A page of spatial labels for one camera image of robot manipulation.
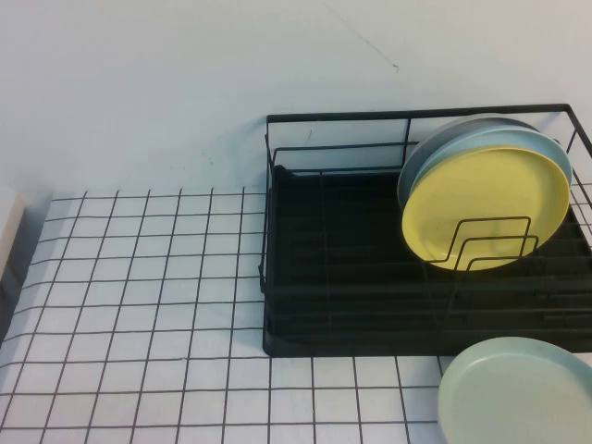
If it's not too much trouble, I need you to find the light blue round plate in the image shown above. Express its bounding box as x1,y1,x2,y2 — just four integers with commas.
412,127,576,215

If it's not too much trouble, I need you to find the black wire dish rack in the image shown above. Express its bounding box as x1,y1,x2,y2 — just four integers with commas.
257,103,592,357

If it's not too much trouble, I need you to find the pale green round plate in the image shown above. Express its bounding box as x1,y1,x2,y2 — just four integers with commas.
437,336,592,444

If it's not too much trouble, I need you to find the grey round plate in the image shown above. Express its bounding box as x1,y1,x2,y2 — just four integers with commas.
396,114,543,210

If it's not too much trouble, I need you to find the black plastic drip tray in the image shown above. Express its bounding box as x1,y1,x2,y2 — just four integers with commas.
261,163,592,357

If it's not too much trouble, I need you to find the yellow round plate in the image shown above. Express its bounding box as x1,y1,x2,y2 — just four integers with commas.
400,145,574,273

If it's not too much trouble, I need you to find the white grid pattern tablecloth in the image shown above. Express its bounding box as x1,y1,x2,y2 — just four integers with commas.
0,186,592,444

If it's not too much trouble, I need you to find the beige box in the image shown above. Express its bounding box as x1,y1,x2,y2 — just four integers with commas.
0,192,30,280

